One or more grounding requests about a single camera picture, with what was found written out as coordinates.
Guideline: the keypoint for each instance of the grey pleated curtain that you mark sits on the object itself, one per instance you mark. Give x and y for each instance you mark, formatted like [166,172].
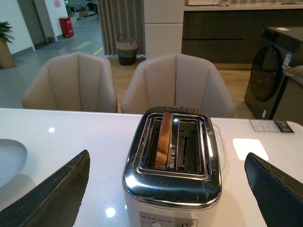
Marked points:
[121,17]

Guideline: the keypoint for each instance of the green potted plant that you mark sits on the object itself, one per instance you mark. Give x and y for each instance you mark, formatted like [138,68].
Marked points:
[6,32]

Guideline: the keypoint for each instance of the woven basket with handles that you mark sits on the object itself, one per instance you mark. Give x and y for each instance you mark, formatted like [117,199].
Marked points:
[126,50]

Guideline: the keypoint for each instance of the dark kitchen counter cabinet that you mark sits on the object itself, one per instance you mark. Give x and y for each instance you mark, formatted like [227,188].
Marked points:
[232,36]

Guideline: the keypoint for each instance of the light blue round plate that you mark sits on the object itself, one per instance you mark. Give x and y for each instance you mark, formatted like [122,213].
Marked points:
[13,156]

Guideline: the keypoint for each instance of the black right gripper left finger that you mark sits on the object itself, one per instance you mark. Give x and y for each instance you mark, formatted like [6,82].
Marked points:
[55,202]

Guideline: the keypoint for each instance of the beige chair on left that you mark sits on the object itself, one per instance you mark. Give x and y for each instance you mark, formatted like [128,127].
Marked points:
[73,82]

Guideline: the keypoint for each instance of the beige chair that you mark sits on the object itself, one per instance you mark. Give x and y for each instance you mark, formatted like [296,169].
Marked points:
[73,82]
[178,80]

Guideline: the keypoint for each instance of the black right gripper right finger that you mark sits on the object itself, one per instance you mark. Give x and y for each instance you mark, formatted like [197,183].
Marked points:
[279,196]

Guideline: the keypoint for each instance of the dark front-load washing machine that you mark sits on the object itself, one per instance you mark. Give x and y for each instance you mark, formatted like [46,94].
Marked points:
[279,48]

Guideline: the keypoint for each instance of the white chrome two-slot toaster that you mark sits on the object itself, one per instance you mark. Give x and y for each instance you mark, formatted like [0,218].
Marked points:
[186,192]

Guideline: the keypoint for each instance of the black white label card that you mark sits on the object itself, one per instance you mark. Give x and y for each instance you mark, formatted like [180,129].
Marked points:
[271,126]

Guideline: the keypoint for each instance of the slice of brown bread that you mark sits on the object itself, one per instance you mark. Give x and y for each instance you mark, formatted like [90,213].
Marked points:
[164,141]

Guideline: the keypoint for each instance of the beige chair on right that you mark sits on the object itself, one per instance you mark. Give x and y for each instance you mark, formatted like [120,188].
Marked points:
[178,80]

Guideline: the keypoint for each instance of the white tall cabinet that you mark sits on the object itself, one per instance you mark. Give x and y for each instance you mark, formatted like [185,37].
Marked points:
[163,26]

